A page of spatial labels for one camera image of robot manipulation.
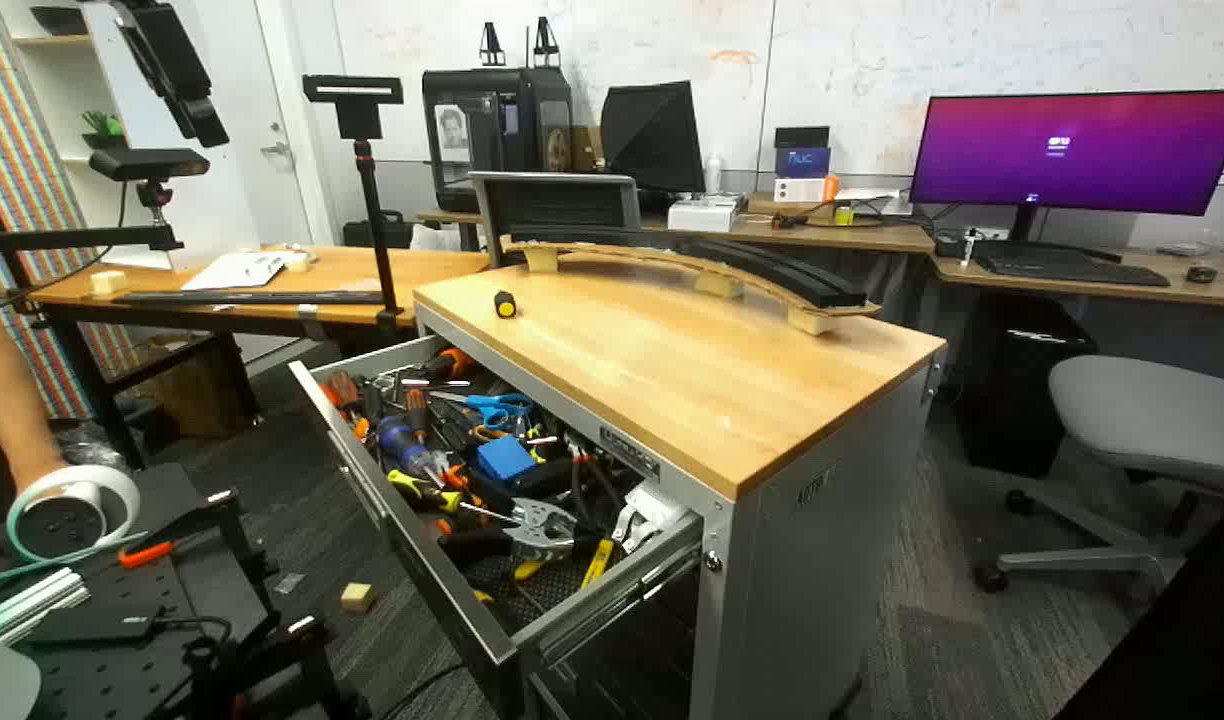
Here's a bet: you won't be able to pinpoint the black camera on clamp arm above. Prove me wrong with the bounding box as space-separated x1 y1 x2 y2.
82 144 215 215

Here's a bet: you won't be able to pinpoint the long wooden office desk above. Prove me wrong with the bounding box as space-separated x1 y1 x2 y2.
635 197 1224 319

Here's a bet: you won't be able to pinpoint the gray metal tool drawer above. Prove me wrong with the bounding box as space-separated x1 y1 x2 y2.
289 331 706 712

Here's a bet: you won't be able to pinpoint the silver pliers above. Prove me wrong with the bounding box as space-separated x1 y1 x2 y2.
501 493 582 556

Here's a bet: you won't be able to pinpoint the black overhead device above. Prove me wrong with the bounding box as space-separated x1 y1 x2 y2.
107 0 231 151

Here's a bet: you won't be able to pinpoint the black angled box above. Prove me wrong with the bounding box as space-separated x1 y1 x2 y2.
594 77 706 209

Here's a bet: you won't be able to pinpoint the curved wooden strip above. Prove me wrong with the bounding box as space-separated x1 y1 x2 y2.
520 237 883 338

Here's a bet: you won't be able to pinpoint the white plastic tool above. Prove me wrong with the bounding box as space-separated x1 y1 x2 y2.
606 479 684 551

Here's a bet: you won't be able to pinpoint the white tape roll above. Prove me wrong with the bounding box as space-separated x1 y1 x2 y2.
4 460 149 567

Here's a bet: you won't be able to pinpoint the gray office chair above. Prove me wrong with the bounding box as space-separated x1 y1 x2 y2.
970 348 1224 599

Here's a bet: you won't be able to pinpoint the yellow handled tool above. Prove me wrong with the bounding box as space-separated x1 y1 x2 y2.
576 531 620 594

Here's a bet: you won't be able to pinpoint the black horizontal bar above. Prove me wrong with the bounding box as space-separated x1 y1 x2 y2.
0 219 189 260

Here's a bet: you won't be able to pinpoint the black monitor on desk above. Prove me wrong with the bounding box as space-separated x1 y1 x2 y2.
468 169 647 260

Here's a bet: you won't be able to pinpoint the wooden desk black frame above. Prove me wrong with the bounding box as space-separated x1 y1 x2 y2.
24 242 491 472

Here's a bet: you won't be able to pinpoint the computer monitor purple screen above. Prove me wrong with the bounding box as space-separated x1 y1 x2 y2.
907 88 1224 219

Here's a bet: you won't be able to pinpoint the gray tool cabinet wooden top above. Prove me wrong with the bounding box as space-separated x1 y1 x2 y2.
409 260 949 720

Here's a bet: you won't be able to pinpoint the silver metal tube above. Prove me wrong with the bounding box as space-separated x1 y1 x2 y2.
0 564 97 648

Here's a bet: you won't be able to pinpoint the blue white small box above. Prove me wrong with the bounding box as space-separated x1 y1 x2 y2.
773 123 834 209

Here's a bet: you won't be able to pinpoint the tan cylinder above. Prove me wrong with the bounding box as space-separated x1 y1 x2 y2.
0 298 62 497

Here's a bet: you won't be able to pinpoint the white paper sheet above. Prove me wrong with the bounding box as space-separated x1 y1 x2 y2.
179 249 292 295

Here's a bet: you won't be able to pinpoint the black 3D printer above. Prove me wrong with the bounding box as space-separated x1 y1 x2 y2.
420 61 576 215

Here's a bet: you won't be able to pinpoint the blue black handled screwdriver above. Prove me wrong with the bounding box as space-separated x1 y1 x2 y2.
369 410 439 472

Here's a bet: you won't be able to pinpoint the small green plant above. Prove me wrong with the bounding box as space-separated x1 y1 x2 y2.
74 105 130 151

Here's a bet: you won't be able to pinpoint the orange handled clamp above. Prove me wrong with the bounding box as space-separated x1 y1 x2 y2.
112 534 179 576

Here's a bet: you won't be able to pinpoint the black keyboard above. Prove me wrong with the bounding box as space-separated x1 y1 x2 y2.
970 249 1176 292

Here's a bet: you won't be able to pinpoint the white flat box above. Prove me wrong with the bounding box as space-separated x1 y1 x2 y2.
665 192 744 238

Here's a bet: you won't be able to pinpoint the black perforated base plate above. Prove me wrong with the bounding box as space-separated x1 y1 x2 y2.
0 460 322 720

